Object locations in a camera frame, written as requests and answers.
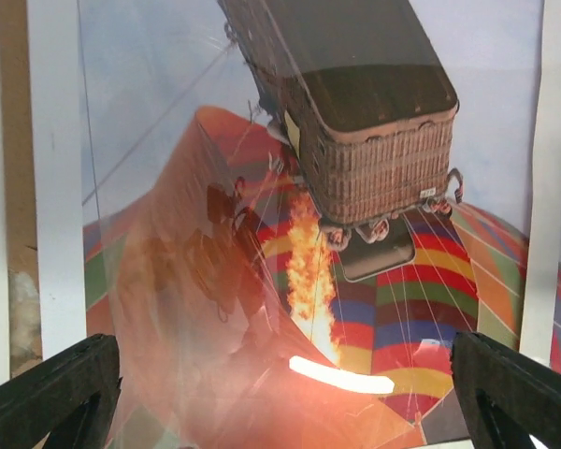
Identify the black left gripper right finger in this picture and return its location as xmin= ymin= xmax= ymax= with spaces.
xmin=451 ymin=332 xmax=561 ymax=449

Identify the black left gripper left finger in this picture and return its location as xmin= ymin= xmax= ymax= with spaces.
xmin=0 ymin=334 xmax=122 ymax=448

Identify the hot air balloon photo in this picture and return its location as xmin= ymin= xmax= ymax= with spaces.
xmin=77 ymin=0 xmax=561 ymax=449

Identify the white photo mat board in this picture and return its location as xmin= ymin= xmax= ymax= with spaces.
xmin=25 ymin=0 xmax=561 ymax=449

